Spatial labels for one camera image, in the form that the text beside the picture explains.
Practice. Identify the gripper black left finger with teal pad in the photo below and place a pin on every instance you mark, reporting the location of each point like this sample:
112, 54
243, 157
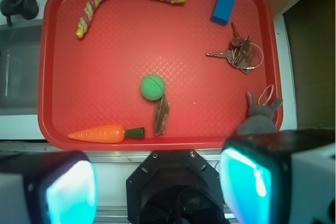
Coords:
52, 187

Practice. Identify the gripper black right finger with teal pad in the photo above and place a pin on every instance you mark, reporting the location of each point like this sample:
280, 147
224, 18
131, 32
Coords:
282, 177

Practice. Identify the grey plush bunny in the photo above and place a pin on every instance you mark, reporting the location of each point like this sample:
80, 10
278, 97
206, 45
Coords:
260, 115

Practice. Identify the orange plastic toy carrot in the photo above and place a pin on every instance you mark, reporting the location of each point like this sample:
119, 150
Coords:
107, 134

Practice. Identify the bunch of metal keys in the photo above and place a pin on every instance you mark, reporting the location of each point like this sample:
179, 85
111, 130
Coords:
241, 53

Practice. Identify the brown wood bark piece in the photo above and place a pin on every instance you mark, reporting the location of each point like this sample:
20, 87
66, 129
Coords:
161, 113

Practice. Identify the green dimpled ball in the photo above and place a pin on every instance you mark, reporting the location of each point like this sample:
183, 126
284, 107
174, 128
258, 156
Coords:
152, 87

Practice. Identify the red plastic tray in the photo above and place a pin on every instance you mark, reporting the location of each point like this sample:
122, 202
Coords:
95, 81

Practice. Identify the grey toy sink basin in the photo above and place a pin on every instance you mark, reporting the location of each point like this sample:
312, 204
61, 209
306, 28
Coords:
20, 56

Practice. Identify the brown cardboard panel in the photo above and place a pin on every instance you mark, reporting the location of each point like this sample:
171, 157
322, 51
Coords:
305, 33

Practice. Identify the blue rectangular block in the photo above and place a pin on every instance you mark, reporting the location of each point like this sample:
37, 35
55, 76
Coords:
222, 11

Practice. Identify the grey toy faucet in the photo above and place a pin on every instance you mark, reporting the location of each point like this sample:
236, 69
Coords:
28, 9

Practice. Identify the aluminium rail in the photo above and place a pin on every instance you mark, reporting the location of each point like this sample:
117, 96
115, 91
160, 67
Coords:
97, 156

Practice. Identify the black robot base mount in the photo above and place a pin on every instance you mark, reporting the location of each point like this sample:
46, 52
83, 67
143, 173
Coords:
175, 187

